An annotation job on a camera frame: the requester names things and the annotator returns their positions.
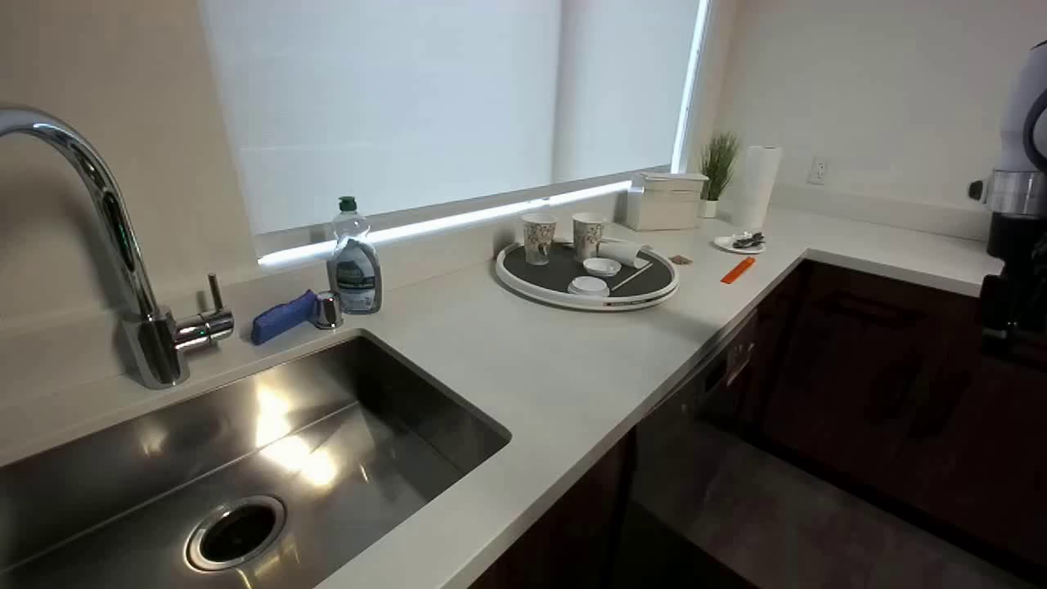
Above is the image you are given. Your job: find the brown cabinet with single handle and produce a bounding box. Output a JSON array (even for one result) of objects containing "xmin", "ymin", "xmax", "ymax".
[{"xmin": 758, "ymin": 255, "xmax": 1047, "ymax": 579}]

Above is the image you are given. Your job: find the brown cabinet with paired handles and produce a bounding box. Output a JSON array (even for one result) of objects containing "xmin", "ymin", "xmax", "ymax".
[{"xmin": 464, "ymin": 431, "xmax": 641, "ymax": 589}]

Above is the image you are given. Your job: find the white paper towel roll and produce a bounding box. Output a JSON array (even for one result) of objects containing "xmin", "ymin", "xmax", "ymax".
[{"xmin": 727, "ymin": 140, "xmax": 785, "ymax": 235}]

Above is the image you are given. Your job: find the wide white roller blind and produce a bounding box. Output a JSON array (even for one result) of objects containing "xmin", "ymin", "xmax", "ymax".
[{"xmin": 195, "ymin": 0, "xmax": 565, "ymax": 239}]

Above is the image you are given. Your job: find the round black white tray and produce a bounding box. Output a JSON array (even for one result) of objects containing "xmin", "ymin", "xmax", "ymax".
[{"xmin": 492, "ymin": 235, "xmax": 684, "ymax": 315}]

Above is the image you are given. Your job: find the white rectangular container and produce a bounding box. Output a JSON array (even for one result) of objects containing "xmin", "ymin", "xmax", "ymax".
[{"xmin": 623, "ymin": 168, "xmax": 711, "ymax": 235}]

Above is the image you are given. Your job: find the small white plate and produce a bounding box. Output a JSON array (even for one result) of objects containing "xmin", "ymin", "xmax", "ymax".
[{"xmin": 711, "ymin": 231, "xmax": 773, "ymax": 258}]

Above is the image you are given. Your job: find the long white dish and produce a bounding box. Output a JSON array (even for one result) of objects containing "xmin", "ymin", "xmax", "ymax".
[{"xmin": 598, "ymin": 235, "xmax": 663, "ymax": 273}]

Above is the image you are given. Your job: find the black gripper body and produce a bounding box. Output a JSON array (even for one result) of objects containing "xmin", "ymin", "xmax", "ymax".
[{"xmin": 983, "ymin": 211, "xmax": 1047, "ymax": 288}]

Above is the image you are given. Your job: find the round sink drain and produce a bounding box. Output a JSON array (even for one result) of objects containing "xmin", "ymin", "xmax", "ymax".
[{"xmin": 180, "ymin": 496, "xmax": 290, "ymax": 577}]

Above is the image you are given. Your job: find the stainless steel dishwasher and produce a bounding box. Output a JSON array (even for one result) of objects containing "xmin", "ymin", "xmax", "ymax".
[{"xmin": 629, "ymin": 258, "xmax": 810, "ymax": 555}]

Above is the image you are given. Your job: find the chrome kitchen faucet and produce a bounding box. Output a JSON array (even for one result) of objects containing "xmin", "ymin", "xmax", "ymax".
[{"xmin": 0, "ymin": 106, "xmax": 238, "ymax": 393}]

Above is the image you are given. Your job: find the clear dish soap bottle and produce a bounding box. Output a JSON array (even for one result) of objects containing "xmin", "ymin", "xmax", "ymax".
[{"xmin": 323, "ymin": 192, "xmax": 385, "ymax": 318}]

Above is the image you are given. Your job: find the orange flat stick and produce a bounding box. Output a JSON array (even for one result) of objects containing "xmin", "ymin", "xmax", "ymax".
[{"xmin": 715, "ymin": 252, "xmax": 758, "ymax": 288}]

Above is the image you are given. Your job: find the narrow white roller blind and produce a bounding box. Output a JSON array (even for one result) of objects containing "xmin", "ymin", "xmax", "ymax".
[{"xmin": 555, "ymin": 0, "xmax": 713, "ymax": 186}]

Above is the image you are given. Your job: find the small green potted plant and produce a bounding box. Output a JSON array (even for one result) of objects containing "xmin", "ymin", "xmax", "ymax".
[{"xmin": 697, "ymin": 130, "xmax": 743, "ymax": 219}]

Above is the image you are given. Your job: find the blue dish brush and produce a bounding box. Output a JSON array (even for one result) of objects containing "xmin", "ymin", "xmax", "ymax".
[{"xmin": 248, "ymin": 284, "xmax": 345, "ymax": 352}]

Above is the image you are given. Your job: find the stainless steel sink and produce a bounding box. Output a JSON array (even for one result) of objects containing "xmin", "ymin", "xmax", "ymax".
[{"xmin": 0, "ymin": 328, "xmax": 513, "ymax": 589}]

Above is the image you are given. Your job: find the wooden chopstick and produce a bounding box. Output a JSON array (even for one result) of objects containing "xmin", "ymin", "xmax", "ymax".
[{"xmin": 610, "ymin": 258, "xmax": 657, "ymax": 297}]

